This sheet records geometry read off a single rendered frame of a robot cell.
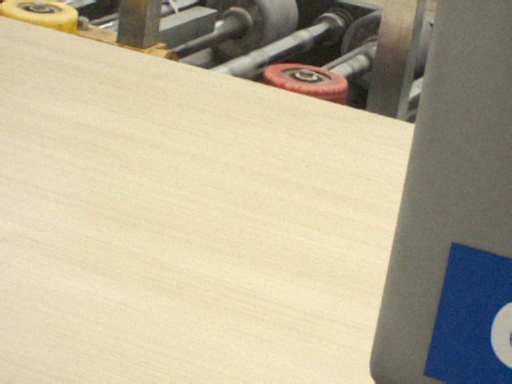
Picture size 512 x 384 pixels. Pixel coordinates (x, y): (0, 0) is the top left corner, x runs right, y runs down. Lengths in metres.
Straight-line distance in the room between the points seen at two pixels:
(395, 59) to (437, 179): 1.19
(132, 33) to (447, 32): 1.32
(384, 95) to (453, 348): 1.19
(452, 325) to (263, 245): 0.70
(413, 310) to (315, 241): 0.71
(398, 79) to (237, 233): 0.51
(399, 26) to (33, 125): 0.46
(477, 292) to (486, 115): 0.02
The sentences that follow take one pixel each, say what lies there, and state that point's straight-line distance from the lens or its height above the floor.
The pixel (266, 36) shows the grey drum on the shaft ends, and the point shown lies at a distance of 1.83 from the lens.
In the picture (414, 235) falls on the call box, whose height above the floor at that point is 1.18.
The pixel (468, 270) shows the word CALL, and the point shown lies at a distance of 0.17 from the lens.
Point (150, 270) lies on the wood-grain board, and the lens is 0.81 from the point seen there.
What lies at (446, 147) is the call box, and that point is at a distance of 0.17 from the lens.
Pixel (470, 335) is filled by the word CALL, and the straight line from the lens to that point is 0.18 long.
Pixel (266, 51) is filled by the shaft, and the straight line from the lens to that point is 1.68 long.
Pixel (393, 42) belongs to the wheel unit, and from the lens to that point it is 1.35.
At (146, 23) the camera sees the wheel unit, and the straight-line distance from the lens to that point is 1.47.
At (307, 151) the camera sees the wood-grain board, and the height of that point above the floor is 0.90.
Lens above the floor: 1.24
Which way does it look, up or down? 18 degrees down
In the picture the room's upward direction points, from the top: 10 degrees clockwise
